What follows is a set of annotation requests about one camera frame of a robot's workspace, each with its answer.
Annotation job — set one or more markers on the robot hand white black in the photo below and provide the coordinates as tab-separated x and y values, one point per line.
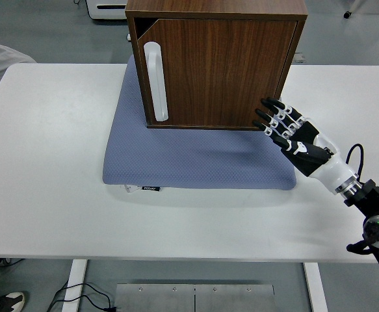
309	156

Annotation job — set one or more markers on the brown wooden cabinet door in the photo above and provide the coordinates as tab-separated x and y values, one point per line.
225	71

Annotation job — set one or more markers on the brown wooden cabinet body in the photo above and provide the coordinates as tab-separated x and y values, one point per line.
208	6

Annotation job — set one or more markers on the white table leg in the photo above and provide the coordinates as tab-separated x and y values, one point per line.
75	286
316	286

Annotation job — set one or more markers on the blue textured mat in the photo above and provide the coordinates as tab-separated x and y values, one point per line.
176	156

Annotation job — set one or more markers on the black caster wheel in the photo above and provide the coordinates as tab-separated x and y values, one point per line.
347	14

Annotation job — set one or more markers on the black mat label tag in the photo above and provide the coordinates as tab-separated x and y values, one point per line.
151	188

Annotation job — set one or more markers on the grey metal plate with screws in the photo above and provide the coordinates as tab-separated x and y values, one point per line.
153	299
234	299

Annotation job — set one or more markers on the white mat label tag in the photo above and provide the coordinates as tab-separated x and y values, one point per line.
130	188

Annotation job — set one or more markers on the white appliance with dark slot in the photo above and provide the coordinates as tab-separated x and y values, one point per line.
108	13

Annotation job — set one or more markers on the black and white shoe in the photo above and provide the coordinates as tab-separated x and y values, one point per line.
7	302

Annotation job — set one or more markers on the grey metal bracket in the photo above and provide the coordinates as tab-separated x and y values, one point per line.
300	58

